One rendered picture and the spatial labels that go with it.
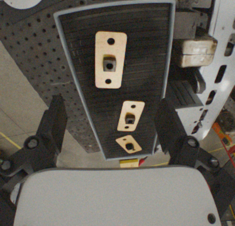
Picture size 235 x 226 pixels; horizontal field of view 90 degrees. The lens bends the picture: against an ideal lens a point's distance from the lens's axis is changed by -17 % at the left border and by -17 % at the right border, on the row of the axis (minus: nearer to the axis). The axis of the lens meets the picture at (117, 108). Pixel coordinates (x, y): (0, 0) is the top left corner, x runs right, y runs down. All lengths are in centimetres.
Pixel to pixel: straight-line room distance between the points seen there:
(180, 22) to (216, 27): 19
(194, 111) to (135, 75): 24
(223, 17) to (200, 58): 15
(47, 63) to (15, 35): 20
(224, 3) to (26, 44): 76
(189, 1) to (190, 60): 12
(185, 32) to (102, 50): 16
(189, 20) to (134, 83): 15
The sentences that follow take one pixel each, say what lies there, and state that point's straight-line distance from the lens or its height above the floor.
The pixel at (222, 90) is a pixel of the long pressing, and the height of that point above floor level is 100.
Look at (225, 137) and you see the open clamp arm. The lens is 77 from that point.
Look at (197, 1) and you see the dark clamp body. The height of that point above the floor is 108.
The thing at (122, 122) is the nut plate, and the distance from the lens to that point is 28.
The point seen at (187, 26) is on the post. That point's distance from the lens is 28.
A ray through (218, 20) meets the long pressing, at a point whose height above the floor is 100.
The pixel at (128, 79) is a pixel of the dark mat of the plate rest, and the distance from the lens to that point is 21.
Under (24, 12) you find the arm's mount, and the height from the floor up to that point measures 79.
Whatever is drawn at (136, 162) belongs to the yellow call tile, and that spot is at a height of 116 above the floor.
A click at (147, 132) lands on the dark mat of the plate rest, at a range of 32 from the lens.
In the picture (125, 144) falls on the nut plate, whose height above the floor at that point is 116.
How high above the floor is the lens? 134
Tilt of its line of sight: 45 degrees down
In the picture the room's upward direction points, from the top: 175 degrees clockwise
